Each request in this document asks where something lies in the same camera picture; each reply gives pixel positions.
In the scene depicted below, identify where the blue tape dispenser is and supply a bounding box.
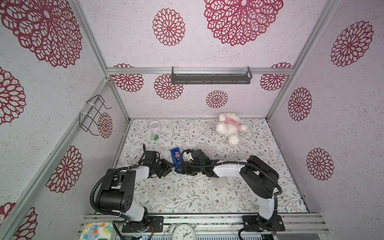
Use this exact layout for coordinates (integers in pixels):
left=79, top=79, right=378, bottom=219
left=170, top=148, right=182, bottom=174

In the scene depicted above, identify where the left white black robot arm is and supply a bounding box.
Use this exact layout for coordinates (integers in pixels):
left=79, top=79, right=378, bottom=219
left=90, top=144, right=175, bottom=233

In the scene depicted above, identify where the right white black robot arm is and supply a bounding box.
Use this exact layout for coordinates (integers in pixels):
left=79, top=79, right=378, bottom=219
left=175, top=150, right=283, bottom=240

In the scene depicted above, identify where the white teddy bear pink shirt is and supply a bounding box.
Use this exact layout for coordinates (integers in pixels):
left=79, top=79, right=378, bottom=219
left=216, top=112, right=248, bottom=145

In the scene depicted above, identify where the white analog clock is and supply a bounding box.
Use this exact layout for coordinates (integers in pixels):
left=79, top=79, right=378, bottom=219
left=172, top=224, right=197, bottom=240

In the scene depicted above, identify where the colourful patterned box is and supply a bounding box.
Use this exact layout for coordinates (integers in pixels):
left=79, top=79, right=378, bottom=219
left=79, top=222, right=117, bottom=240

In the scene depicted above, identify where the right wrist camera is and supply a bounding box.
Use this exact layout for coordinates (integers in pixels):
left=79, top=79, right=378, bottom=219
left=182, top=151, right=195, bottom=162

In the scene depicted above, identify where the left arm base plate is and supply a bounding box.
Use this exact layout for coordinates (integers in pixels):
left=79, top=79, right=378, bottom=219
left=122, top=216, right=164, bottom=233

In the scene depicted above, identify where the black wire wall rack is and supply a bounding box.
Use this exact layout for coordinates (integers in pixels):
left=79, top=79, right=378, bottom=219
left=78, top=95, right=112, bottom=136

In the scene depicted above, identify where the black wall shelf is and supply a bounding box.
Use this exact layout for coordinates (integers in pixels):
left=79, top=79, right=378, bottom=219
left=171, top=67, right=253, bottom=85

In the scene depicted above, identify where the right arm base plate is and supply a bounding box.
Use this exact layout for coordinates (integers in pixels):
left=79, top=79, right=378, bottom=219
left=242, top=215, right=286, bottom=233

